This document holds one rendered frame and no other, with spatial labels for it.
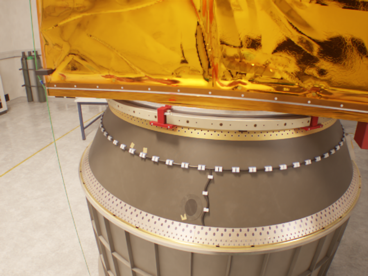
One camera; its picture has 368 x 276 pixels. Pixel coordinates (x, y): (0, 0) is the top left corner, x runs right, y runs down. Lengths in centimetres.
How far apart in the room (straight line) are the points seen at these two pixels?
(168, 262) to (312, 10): 140
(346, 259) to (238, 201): 209
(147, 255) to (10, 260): 198
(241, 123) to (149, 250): 83
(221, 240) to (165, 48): 93
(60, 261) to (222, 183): 213
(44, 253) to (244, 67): 269
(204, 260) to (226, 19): 115
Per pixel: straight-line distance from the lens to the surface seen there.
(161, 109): 127
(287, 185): 138
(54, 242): 323
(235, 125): 123
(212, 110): 125
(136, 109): 139
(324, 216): 157
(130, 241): 159
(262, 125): 126
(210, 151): 127
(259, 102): 127
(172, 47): 125
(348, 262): 318
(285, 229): 140
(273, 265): 155
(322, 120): 150
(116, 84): 145
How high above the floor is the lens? 211
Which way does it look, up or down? 23 degrees down
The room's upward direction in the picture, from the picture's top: straight up
